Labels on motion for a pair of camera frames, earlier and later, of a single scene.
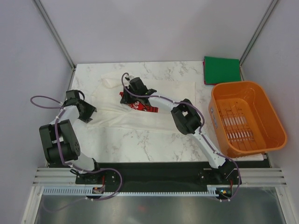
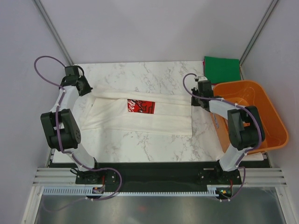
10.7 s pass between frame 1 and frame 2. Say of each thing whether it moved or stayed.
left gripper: moved
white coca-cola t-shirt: moved
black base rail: stayed
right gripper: moved
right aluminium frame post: stayed
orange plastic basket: stayed
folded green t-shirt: stayed
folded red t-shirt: stayed
